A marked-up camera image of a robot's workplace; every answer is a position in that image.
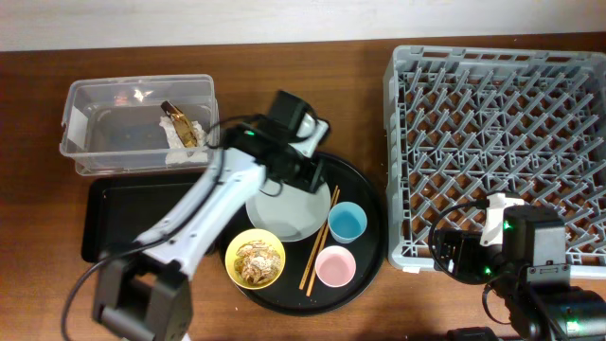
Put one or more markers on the light blue plastic cup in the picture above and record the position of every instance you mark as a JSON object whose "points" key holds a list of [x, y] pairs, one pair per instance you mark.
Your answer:
{"points": [[347, 221]]}

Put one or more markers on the yellow bowl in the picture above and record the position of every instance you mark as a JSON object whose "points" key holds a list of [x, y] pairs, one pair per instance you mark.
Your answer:
{"points": [[243, 238]]}

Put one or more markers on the wooden chopstick right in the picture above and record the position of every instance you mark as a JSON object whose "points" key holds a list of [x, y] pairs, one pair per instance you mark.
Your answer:
{"points": [[323, 246]]}

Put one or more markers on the wooden chopstick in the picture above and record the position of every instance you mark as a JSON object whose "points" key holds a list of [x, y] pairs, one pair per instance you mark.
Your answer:
{"points": [[323, 246], [306, 274]]}

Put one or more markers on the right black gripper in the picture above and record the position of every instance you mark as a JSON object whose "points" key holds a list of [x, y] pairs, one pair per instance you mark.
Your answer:
{"points": [[467, 243]]}

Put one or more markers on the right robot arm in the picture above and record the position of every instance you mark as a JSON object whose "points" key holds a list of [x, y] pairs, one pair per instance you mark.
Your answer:
{"points": [[528, 270]]}

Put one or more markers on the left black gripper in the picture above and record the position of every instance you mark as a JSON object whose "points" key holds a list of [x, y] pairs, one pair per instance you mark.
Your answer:
{"points": [[307, 172]]}

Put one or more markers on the black rectangular tray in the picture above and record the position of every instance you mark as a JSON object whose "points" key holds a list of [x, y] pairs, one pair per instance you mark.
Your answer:
{"points": [[120, 208]]}

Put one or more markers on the gold brown snack wrapper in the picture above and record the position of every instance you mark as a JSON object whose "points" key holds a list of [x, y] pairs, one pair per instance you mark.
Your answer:
{"points": [[182, 125]]}

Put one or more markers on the grey round plate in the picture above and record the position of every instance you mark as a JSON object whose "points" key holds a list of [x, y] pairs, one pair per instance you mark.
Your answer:
{"points": [[289, 213]]}

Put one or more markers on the pink plastic cup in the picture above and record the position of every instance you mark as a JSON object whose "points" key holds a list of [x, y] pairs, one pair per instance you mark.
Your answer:
{"points": [[335, 266]]}

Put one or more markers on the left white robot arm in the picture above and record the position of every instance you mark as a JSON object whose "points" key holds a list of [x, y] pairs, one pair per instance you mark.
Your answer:
{"points": [[143, 292]]}

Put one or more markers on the grey dishwasher rack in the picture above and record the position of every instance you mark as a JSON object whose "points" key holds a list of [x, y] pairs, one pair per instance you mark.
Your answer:
{"points": [[463, 122]]}

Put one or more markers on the clear plastic waste bin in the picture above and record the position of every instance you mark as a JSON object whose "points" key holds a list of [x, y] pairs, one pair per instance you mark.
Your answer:
{"points": [[111, 125]]}

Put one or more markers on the wooden chopstick left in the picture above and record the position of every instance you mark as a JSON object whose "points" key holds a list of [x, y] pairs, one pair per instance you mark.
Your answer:
{"points": [[306, 274]]}

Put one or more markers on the food scraps in bowl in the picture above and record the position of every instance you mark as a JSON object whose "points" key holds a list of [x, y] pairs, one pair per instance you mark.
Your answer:
{"points": [[257, 263]]}

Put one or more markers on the white tissue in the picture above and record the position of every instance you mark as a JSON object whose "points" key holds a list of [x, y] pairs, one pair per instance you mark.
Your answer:
{"points": [[175, 157]]}

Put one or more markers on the round black serving tray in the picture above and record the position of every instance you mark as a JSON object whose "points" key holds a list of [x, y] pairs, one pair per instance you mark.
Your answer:
{"points": [[284, 296]]}

